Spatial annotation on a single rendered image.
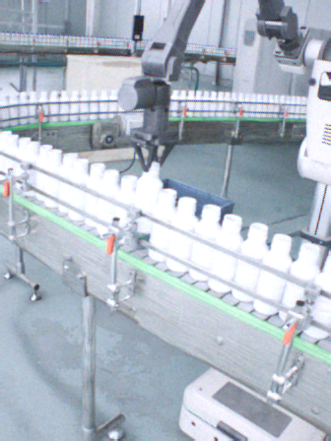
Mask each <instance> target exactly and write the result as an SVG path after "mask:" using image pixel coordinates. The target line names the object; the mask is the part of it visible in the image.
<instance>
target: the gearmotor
mask: <svg viewBox="0 0 331 441"><path fill-rule="evenodd" d="M143 118H144V114H116V115H114V116H113V118H112V120H100V121H98V122H96V123H94V126H93V130H92V147H93V151H96V150H97V149H99V151H100V150H116V149H117V145H118V139H119V138H123V137H132V136H130V135H129V131H130V129H135V128H137V127H141V126H143ZM135 156H136V153H135V151H134V159H133V162H132V164H131V165H130V166H129V167H128V168H126V169H124V170H122V171H119V172H118V174H121V172H124V171H125V170H128V169H129V168H130V167H131V166H132V165H133V163H134V161H135Z"/></svg>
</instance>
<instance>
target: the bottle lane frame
mask: <svg viewBox="0 0 331 441"><path fill-rule="evenodd" d="M19 195H20V194H19ZM19 195H18V194H16V193H14V210H15V222H18V221H23V220H25V219H26V216H25V210H27V211H29V212H30V220H27V221H26V222H23V223H20V224H18V226H17V228H16V236H19V235H22V234H25V233H26V223H28V224H29V225H30V234H27V235H26V236H24V237H21V238H18V241H17V243H16V246H17V247H19V248H20V249H22V250H23V251H25V252H27V253H28V254H30V255H31V256H33V257H35V258H36V259H37V260H38V261H39V262H41V263H42V264H44V266H45V267H47V268H49V269H50V270H52V271H53V272H55V273H57V274H58V275H60V276H61V277H62V264H63V261H64V260H65V259H66V258H68V259H69V260H71V261H73V262H74V263H76V264H78V265H80V266H81V267H83V268H84V272H85V274H86V293H88V294H90V295H92V296H93V297H95V298H96V299H97V300H98V301H100V302H101V303H103V304H104V305H106V306H107V304H106V303H107V301H108V299H109V291H108V290H107V286H108V284H109V283H110V267H111V260H110V254H107V253H106V241H104V240H100V239H99V237H98V236H94V235H92V234H90V232H89V231H83V230H81V229H80V226H79V227H76V226H75V225H73V224H72V223H71V222H70V221H66V220H64V219H63V218H60V217H59V216H57V215H56V214H55V213H54V214H53V213H51V212H49V211H48V210H47V209H46V210H45V209H43V208H41V207H40V206H39V205H38V206H37V205H35V204H34V203H33V202H31V201H29V200H27V199H26V198H23V197H21V196H19ZM8 221H9V203H8V196H7V197H6V196H5V191H4V187H3V186H1V184H0V234H2V235H3V236H4V238H5V239H7V240H8V241H9V239H8V237H9V235H10V227H9V226H8ZM130 253H131V252H130ZM130 253H126V252H124V251H122V250H121V249H120V247H118V262H117V277H116V284H118V285H121V284H124V283H126V282H129V274H128V272H130V269H132V270H134V271H136V274H135V282H134V283H133V282H132V283H131V285H132V286H134V297H132V296H131V297H130V298H128V299H127V300H125V301H123V302H121V304H120V307H119V308H118V309H116V310H114V311H117V312H118V313H120V314H121V315H123V316H125V317H126V318H128V319H129V320H131V321H133V322H134V323H136V324H138V325H140V326H142V327H143V328H145V329H146V330H148V331H149V332H151V333H153V334H154V335H156V336H157V337H159V338H161V339H162V340H165V341H166V342H168V343H170V344H171V345H173V346H174V347H177V348H178V349H180V350H181V351H183V352H186V353H188V354H189V355H191V356H193V357H194V358H196V359H197V360H199V361H201V362H202V363H205V364H207V365H209V366H210V367H212V368H213V369H215V370H217V371H220V372H221V373H223V374H224V375H226V376H228V377H229V378H231V379H233V380H234V381H235V382H237V383H238V384H240V385H243V386H245V387H246V388H248V389H250V391H253V392H255V393H257V394H258V395H260V396H261V397H265V398H266V399H267V395H268V393H269V391H270V388H271V385H272V378H273V376H274V374H275V370H276V368H277V366H278V362H279V360H280V356H281V352H282V348H283V344H284V343H283V341H284V336H285V332H284V331H283V330H282V327H281V328H278V327H277V326H273V325H271V324H269V323H268V320H269V318H268V319H266V320H262V319H260V318H259V317H257V316H256V317H255V316H253V315H252V313H253V312H254V311H252V312H250V313H247V312H245V311H243V310H241V309H239V308H237V306H238V304H236V305H231V304H227V303H225V302H223V297H222V298H220V299H219V298H217V297H215V296H213V295H211V294H209V293H208V292H209V291H210V290H208V291H203V290H200V289H198V288H196V287H194V285H195V283H194V284H188V283H185V282H183V281H182V280H181V278H178V279H176V278H174V277H172V276H171V275H170V274H169V273H168V272H167V271H168V270H167V271H162V270H160V269H158V268H156V267H155V265H156V264H155V265H150V264H148V263H145V262H143V259H137V258H135V256H133V255H130ZM300 336H301V333H300V334H299V335H297V336H295V339H294V343H293V347H292V350H291V353H290V354H289V357H288V361H287V364H286V368H285V372H284V374H287V373H288V372H289V371H290V370H291V369H292V368H293V367H294V366H293V365H294V361H295V357H296V354H297V353H298V354H299V355H301V356H302V357H304V359H303V362H302V366H301V369H296V370H295V373H297V374H299V376H298V380H297V384H296V385H292V386H291V387H289V388H288V389H287V391H286V392H285V393H284V394H283V397H284V398H283V400H282V401H281V402H277V403H275V402H274V403H275V404H276V405H278V406H279V407H280V408H282V409H285V410H287V411H289V412H290V413H291V414H292V415H296V416H297V417H299V418H300V419H302V420H304V421H305V422H306V423H309V424H311V425H312V426H314V427H315V428H317V429H319V430H320V431H322V432H323V433H324V434H326V435H327V436H329V437H330V438H331V352H328V351H326V350H324V349H322V348H321V347H319V346H317V345H318V342H316V343H315V344H313V345H312V344H311V343H309V342H307V341H306V340H302V339H301V338H300Z"/></svg>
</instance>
